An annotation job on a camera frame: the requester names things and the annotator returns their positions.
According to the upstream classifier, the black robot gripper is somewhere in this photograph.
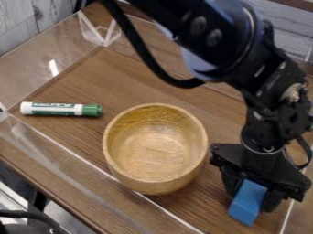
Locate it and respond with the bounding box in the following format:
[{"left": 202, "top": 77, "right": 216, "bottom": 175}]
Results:
[{"left": 210, "top": 120, "right": 312, "bottom": 212}]

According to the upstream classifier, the blue rectangular block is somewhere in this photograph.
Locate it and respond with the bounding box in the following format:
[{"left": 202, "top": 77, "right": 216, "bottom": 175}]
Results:
[{"left": 228, "top": 179, "right": 268, "bottom": 227}]

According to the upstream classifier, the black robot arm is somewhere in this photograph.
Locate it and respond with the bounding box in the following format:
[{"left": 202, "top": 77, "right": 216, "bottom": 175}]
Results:
[{"left": 101, "top": 0, "right": 313, "bottom": 212}]

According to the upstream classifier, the brown wooden bowl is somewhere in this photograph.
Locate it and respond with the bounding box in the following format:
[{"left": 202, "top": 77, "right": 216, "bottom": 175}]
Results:
[{"left": 103, "top": 103, "right": 208, "bottom": 196}]

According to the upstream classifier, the green white marker pen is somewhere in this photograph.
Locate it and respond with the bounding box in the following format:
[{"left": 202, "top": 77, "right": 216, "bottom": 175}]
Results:
[{"left": 20, "top": 101, "right": 103, "bottom": 117}]

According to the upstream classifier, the clear acrylic tray wall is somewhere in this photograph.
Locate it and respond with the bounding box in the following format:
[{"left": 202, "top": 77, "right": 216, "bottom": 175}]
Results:
[{"left": 0, "top": 10, "right": 313, "bottom": 234}]

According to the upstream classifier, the black cable under table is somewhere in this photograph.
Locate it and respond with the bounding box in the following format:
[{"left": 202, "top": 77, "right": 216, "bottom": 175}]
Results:
[{"left": 0, "top": 209, "right": 63, "bottom": 234}]

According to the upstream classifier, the clear acrylic corner bracket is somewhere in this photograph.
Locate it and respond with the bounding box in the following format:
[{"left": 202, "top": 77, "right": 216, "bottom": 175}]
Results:
[{"left": 78, "top": 11, "right": 121, "bottom": 48}]

